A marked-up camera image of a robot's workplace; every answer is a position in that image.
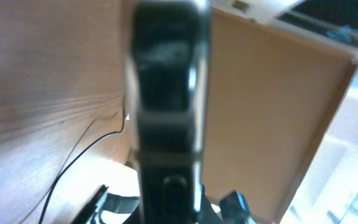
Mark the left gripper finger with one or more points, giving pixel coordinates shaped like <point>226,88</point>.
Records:
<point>169,49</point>

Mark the black smartphone with white circles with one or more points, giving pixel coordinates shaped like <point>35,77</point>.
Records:
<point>272,96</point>

